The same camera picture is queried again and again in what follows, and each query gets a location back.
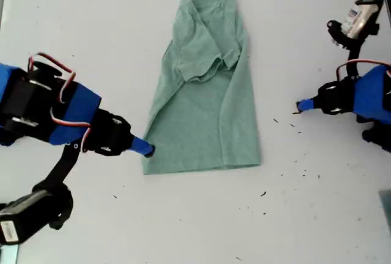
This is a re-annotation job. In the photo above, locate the green t-shirt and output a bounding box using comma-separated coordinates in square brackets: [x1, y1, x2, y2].
[141, 0, 262, 175]

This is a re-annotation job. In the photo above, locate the camera black stalk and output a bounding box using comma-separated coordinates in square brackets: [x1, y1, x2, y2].
[30, 141, 84, 231]
[326, 19, 381, 78]

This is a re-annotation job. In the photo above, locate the red white servo wire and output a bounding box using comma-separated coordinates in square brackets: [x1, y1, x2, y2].
[335, 58, 391, 81]
[29, 52, 76, 103]
[50, 108, 92, 152]

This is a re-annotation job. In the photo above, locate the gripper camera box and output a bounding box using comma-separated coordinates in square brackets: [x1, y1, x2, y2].
[0, 189, 62, 246]
[343, 0, 383, 39]

